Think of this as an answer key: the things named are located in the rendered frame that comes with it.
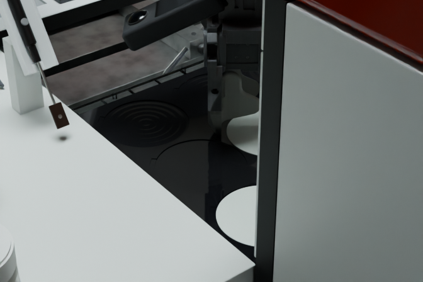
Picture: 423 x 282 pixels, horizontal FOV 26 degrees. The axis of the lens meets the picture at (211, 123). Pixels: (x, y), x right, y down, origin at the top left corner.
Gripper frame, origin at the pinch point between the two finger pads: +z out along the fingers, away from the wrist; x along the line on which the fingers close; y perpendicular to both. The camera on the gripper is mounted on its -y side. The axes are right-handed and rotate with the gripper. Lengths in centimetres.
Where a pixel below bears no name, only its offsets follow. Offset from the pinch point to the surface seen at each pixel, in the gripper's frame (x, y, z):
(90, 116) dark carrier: 3.5, -14.5, 1.2
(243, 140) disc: -1.8, 3.5, 1.2
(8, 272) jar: -39.8, -14.5, -13.5
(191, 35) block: 22.4, -2.8, 0.4
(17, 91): -6.4, -20.3, -8.2
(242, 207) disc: -13.9, 3.0, 1.3
